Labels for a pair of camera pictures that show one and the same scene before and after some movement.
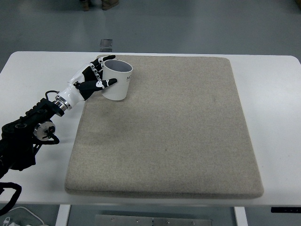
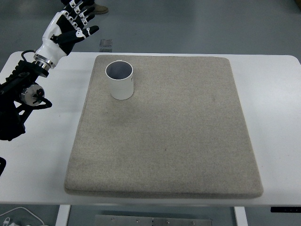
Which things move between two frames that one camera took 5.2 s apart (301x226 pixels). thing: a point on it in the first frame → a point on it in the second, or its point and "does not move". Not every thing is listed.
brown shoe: [107, 4] → [99, 9]
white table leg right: [241, 216] does not move
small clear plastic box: [106, 45] does not move
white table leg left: [63, 217] does not move
